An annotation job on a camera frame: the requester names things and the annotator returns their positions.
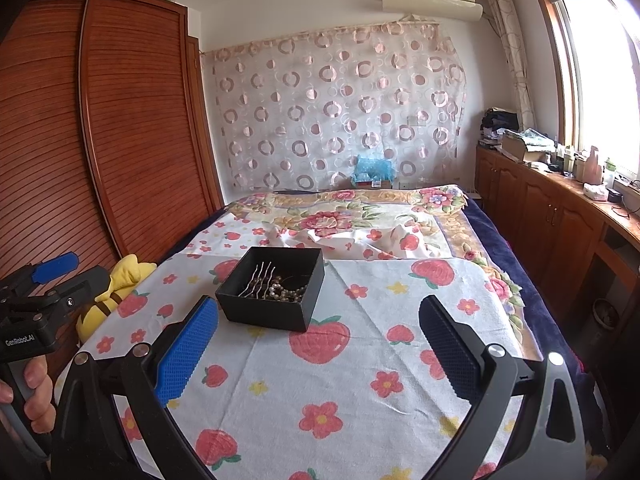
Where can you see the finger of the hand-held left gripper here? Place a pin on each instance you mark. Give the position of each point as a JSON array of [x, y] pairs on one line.
[[82, 285], [55, 267]]

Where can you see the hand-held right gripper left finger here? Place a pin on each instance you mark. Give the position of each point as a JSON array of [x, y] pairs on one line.
[[187, 355]]

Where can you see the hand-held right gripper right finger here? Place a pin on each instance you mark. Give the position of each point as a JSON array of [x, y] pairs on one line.
[[445, 345]]

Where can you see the black jewelry box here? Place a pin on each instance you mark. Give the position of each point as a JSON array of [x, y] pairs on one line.
[[260, 315]]

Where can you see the bunch of silver hairpins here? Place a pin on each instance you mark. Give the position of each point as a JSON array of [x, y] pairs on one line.
[[257, 280]]

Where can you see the person's left hand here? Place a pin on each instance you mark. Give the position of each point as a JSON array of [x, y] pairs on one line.
[[40, 405]]

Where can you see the yellow plush toy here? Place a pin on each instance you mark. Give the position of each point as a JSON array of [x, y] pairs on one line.
[[125, 272]]

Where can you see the strawberry print table cloth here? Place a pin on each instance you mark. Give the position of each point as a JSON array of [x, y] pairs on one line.
[[350, 385]]

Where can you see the navy blue blanket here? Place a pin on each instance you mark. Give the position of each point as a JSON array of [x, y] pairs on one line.
[[545, 320]]

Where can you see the crumpled strawberry print sheet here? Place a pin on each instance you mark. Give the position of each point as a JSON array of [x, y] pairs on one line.
[[235, 232]]

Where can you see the brown wooden wardrobe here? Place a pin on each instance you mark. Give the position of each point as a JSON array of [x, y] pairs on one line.
[[125, 135]]

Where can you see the brown wooden cabinet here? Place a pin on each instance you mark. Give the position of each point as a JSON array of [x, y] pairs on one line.
[[540, 210]]

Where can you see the dark round bin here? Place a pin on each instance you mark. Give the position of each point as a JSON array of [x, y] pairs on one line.
[[607, 315]]

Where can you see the floral rose blanket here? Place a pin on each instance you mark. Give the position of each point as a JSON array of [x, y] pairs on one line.
[[325, 220]]

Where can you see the small cardboard box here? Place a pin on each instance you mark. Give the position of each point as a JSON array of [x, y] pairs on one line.
[[380, 183]]

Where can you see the blue plastic bag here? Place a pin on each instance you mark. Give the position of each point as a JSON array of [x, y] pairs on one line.
[[372, 167]]

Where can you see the open cardboard box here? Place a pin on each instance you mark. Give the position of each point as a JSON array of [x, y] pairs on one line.
[[515, 147]]

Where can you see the white tissue box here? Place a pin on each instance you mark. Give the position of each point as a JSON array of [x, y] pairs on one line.
[[595, 192]]

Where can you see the white bottle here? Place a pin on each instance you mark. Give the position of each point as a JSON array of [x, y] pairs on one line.
[[571, 160]]

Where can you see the pile of dark clothes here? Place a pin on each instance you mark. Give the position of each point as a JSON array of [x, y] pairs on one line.
[[497, 122]]

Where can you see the pink bottle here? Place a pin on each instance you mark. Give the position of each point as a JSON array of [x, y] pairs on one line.
[[592, 167]]

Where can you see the circle pattern sheer curtain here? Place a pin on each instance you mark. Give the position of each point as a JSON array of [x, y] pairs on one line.
[[325, 110]]

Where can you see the beige window curtain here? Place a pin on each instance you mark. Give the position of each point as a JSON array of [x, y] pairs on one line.
[[515, 60]]

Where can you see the wooden frame window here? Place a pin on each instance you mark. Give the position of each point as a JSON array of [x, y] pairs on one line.
[[595, 60]]

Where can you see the wall air conditioner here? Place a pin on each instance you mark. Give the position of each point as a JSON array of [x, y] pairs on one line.
[[430, 7]]

